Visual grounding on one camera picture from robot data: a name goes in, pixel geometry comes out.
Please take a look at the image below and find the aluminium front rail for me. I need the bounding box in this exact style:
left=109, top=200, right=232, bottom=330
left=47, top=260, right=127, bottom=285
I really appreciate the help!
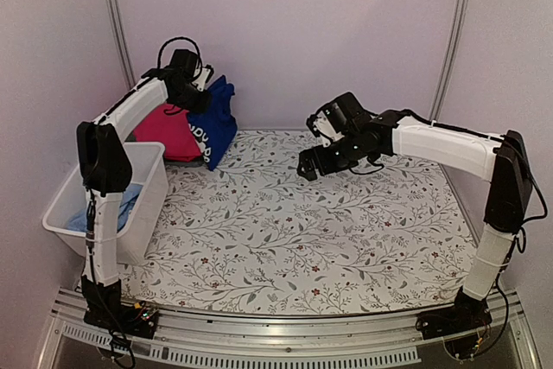
left=36, top=290, right=541, bottom=369

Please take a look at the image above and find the light blue garment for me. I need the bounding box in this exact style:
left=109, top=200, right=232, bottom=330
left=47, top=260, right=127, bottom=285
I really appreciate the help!
left=66, top=183, right=143, bottom=232

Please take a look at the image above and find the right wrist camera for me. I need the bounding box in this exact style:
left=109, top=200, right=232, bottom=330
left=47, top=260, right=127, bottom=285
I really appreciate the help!
left=306, top=111, right=344, bottom=148

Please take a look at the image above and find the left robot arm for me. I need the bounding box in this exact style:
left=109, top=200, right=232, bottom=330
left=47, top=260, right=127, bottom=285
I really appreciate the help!
left=76, top=45, right=213, bottom=329

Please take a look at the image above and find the folded grey garment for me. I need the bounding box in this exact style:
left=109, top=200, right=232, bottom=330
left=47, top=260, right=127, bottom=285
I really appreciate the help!
left=164, top=157, right=207, bottom=168

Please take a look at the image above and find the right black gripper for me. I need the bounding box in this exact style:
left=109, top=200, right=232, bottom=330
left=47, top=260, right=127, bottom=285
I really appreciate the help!
left=297, top=132, right=364, bottom=181

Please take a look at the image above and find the floral table cloth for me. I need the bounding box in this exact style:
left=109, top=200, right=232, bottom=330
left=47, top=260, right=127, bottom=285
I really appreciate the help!
left=118, top=131, right=476, bottom=315

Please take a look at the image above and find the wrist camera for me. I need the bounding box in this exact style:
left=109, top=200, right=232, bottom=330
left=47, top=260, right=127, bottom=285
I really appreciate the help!
left=192, top=65, right=214, bottom=91
left=306, top=111, right=344, bottom=148

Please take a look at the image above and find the left aluminium frame post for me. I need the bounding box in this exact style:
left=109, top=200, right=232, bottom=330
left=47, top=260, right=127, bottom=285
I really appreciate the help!
left=105, top=0, right=137, bottom=88

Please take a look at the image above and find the white plastic laundry bin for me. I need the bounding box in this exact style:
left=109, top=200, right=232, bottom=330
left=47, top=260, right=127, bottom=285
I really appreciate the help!
left=42, top=142, right=168, bottom=264

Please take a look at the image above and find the blue t-shirt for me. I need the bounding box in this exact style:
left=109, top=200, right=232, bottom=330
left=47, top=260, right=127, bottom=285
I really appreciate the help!
left=187, top=75, right=238, bottom=171

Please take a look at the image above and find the right aluminium frame post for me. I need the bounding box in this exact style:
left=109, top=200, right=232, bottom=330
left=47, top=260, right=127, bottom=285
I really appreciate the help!
left=430, top=0, right=469, bottom=120

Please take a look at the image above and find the folded pink garment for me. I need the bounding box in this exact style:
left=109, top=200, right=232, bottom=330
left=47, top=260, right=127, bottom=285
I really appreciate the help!
left=133, top=104, right=201, bottom=162

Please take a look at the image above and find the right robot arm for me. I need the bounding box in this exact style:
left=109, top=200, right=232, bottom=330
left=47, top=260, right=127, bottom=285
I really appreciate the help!
left=297, top=92, right=548, bottom=331

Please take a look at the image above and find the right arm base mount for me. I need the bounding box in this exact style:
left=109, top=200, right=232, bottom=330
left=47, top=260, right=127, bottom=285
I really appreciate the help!
left=415, top=291, right=492, bottom=340

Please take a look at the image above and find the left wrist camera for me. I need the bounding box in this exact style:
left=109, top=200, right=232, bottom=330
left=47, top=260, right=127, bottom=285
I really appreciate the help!
left=192, top=65, right=214, bottom=91

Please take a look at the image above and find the aluminium frame post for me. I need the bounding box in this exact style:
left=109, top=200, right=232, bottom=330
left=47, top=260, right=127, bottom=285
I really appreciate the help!
left=430, top=0, right=469, bottom=120
left=105, top=0, right=137, bottom=88

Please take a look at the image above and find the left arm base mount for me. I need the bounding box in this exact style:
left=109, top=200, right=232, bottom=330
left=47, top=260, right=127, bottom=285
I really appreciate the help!
left=84, top=302, right=159, bottom=340

